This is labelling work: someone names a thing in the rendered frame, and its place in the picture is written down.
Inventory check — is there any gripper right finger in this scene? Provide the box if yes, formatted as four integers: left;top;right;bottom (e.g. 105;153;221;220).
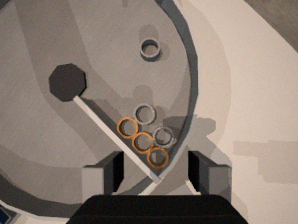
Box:
188;151;232;204

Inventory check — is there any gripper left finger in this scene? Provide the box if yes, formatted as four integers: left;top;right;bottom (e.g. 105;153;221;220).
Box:
81;151;124;204

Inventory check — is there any grey metal ring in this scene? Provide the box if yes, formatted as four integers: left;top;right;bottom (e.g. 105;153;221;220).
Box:
139;37;160;62
133;103;155;125
152;126;174;148

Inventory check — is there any bronze bushing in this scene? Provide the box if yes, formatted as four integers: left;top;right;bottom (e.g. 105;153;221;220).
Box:
132;132;153;154
147;146;168;169
117;117;139;139

